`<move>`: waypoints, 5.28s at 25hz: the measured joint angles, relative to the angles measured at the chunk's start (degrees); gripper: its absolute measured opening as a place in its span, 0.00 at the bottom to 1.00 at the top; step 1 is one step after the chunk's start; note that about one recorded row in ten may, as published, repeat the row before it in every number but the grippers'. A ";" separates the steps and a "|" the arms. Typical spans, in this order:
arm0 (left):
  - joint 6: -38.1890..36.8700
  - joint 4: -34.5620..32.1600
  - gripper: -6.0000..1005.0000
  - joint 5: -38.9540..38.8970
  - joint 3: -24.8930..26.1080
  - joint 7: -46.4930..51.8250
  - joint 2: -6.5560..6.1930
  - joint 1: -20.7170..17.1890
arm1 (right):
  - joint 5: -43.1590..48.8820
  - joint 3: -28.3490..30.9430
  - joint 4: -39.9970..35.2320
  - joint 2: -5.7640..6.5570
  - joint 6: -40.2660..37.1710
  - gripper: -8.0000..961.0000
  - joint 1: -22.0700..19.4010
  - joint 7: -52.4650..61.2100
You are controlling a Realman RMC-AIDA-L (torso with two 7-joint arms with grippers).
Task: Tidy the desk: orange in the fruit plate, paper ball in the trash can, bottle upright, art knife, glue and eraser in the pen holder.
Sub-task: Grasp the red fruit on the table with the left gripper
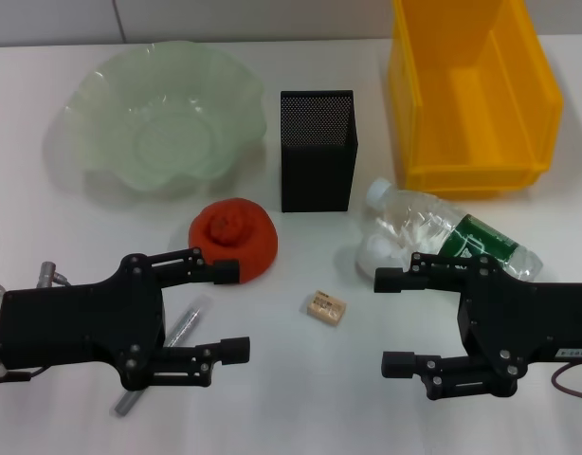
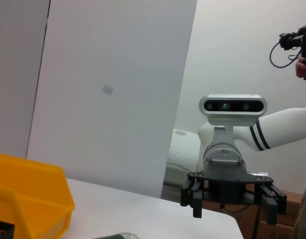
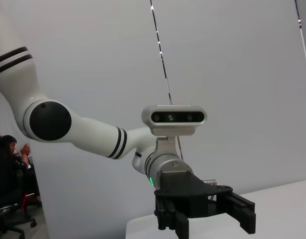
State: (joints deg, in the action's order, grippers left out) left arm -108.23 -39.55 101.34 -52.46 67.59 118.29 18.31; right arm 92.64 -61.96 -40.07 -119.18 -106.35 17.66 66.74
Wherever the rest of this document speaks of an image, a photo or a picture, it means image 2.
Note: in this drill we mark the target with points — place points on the black video camera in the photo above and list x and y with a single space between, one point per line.
301 37

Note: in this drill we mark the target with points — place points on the white partition board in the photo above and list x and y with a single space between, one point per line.
105 124

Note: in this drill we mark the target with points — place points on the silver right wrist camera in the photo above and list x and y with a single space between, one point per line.
232 107

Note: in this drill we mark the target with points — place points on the person's grey-brown clothing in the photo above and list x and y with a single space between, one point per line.
303 219

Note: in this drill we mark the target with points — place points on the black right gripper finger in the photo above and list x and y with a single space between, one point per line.
196 199
271 206

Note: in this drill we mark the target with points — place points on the black mesh pen holder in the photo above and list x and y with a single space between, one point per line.
2 229

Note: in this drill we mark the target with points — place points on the brown cardboard box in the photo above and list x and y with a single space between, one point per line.
292 206
275 231

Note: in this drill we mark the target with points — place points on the white ribbed machine housing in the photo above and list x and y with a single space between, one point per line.
183 149

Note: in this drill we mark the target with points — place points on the person's hand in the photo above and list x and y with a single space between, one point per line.
303 69

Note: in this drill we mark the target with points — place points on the yellow plastic bin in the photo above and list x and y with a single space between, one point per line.
31 189

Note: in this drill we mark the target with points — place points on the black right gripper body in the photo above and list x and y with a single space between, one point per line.
230 189

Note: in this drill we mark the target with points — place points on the clear green-label water bottle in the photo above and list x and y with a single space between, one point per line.
118 235

